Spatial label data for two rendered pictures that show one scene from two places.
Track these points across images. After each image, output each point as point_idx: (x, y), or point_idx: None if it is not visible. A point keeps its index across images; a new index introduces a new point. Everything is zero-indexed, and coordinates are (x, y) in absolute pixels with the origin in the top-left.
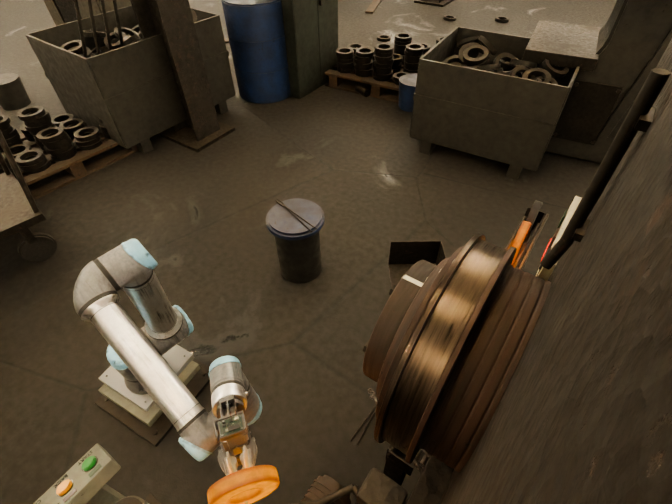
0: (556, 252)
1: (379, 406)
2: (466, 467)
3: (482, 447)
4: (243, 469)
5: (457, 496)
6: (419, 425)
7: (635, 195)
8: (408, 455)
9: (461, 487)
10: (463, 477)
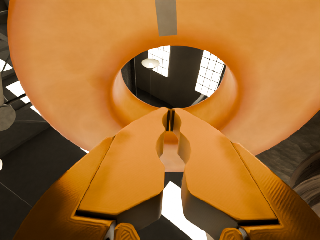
0: None
1: (309, 206)
2: (303, 153)
3: (278, 172)
4: (182, 171)
5: (269, 152)
6: (289, 185)
7: None
8: (304, 161)
9: (273, 154)
10: (289, 153)
